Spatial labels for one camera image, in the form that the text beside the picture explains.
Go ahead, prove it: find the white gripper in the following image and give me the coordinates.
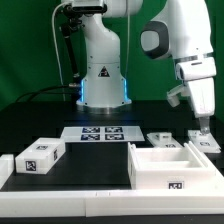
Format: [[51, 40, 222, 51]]
[[175, 57, 216, 134]]

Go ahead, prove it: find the white cabinet door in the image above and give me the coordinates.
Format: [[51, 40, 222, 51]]
[[188, 130, 221, 153], [147, 132, 182, 148]]

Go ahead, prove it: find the white cabinet body box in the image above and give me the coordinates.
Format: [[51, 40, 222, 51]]
[[128, 142, 217, 190]]

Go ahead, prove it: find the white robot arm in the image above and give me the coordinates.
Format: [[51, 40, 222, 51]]
[[78, 0, 216, 133]]

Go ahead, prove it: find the white cabinet top block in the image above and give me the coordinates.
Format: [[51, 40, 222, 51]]
[[15, 138, 65, 174]]

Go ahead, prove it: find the white fiducial marker sheet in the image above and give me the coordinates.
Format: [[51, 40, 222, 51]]
[[61, 126, 144, 143]]

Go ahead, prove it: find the white L-shaped obstacle wall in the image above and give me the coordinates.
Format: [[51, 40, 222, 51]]
[[0, 174, 224, 218]]

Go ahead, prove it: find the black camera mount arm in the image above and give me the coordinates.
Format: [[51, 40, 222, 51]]
[[60, 0, 107, 81]]

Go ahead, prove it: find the black cable on table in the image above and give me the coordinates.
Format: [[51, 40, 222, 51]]
[[14, 83, 83, 103]]

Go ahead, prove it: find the white cable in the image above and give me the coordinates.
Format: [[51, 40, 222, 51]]
[[51, 1, 73, 101]]

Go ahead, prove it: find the white wall piece left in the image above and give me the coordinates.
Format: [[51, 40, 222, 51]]
[[0, 154, 14, 189]]

